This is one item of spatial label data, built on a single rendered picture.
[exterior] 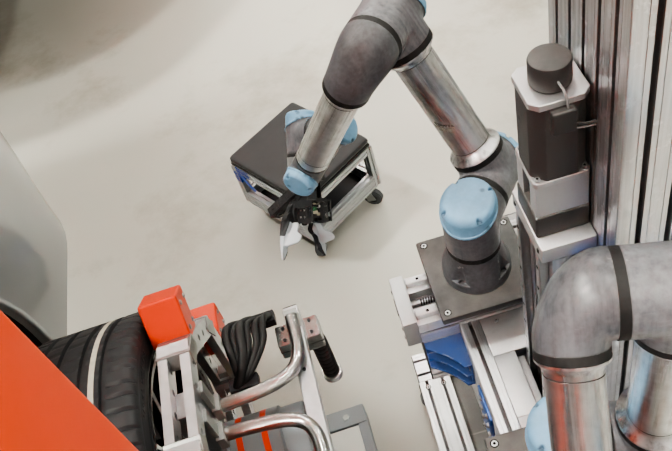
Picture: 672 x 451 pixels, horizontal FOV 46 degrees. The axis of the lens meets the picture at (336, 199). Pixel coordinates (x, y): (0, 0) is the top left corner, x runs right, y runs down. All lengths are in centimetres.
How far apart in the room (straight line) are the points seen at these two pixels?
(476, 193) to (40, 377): 116
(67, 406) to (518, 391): 124
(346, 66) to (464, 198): 38
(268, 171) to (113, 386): 153
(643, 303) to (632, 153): 20
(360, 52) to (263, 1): 285
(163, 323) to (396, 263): 148
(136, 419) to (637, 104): 90
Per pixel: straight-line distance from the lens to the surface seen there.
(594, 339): 99
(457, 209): 159
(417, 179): 307
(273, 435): 155
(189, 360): 144
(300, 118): 186
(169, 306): 148
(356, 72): 142
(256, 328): 152
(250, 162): 285
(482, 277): 170
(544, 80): 106
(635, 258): 99
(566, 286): 98
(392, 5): 148
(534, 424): 134
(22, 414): 55
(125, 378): 140
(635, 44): 95
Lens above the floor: 226
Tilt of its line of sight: 47 degrees down
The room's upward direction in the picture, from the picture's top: 19 degrees counter-clockwise
